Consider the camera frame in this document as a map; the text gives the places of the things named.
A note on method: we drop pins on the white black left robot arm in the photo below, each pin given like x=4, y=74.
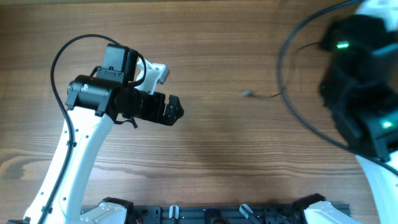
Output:
x=119, y=91

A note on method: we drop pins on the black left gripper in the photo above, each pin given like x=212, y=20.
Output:
x=155, y=114

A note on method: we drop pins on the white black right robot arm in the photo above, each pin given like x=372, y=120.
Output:
x=357, y=91

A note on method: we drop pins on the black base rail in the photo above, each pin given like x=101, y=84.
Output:
x=273, y=213

